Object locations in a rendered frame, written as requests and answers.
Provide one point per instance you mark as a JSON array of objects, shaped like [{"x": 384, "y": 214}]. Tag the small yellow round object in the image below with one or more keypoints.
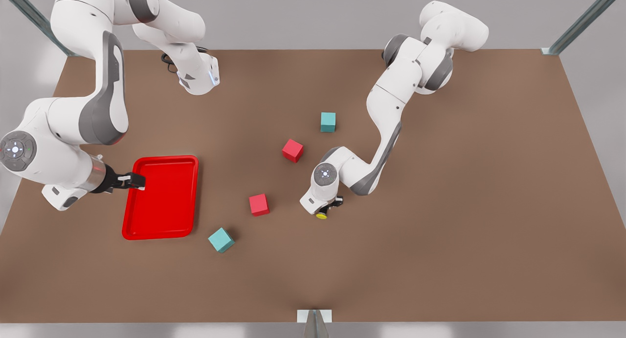
[{"x": 321, "y": 215}]

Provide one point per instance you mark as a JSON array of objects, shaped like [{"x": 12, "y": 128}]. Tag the red rectangular tray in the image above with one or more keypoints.
[{"x": 164, "y": 201}]

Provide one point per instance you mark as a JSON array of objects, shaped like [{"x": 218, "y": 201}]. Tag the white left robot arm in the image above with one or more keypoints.
[{"x": 391, "y": 108}]

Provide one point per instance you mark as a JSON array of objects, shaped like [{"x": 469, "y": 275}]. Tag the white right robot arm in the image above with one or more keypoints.
[{"x": 73, "y": 118}]

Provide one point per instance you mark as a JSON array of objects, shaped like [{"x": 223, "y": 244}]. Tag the red cube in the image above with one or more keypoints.
[
  {"x": 292, "y": 150},
  {"x": 258, "y": 205}
]

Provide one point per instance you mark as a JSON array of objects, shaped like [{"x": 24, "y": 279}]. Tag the teal cube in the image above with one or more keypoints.
[
  {"x": 221, "y": 240},
  {"x": 328, "y": 122}
]

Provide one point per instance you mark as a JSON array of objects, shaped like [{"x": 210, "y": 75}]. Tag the silver frame post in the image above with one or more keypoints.
[
  {"x": 315, "y": 323},
  {"x": 34, "y": 17},
  {"x": 582, "y": 22}
]

